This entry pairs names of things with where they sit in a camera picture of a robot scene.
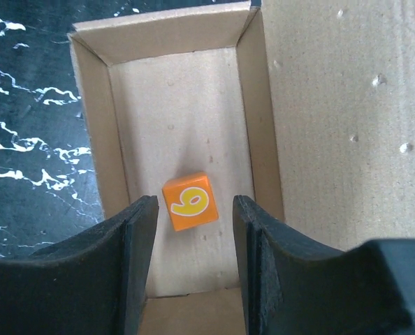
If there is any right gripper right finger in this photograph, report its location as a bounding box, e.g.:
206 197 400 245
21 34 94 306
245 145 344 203
233 195 415 334

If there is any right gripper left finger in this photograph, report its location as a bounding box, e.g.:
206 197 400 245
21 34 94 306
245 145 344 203
0 196 159 334

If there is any small orange cube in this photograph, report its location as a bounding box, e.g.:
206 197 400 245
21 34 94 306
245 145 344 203
161 172 219 232

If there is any cardboard box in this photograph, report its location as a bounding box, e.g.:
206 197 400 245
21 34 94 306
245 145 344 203
69 1 415 334

